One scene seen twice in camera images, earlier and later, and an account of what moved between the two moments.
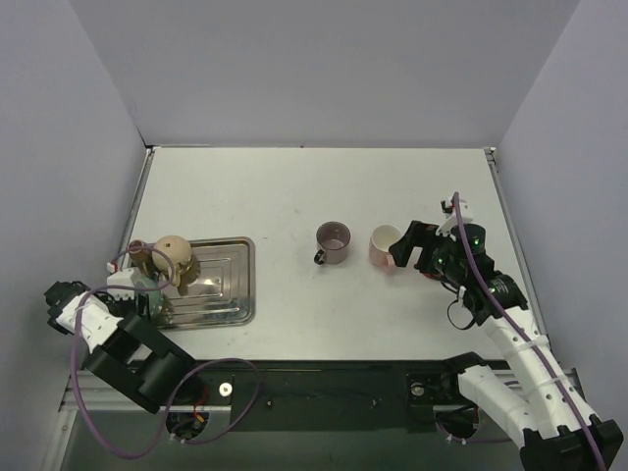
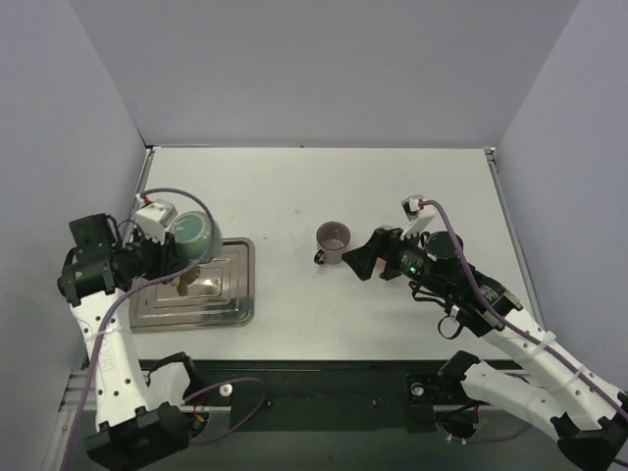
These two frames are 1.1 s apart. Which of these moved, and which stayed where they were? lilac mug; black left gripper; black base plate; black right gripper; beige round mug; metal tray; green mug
Moved: beige round mug; black right gripper; green mug; black left gripper
Stayed: metal tray; black base plate; lilac mug
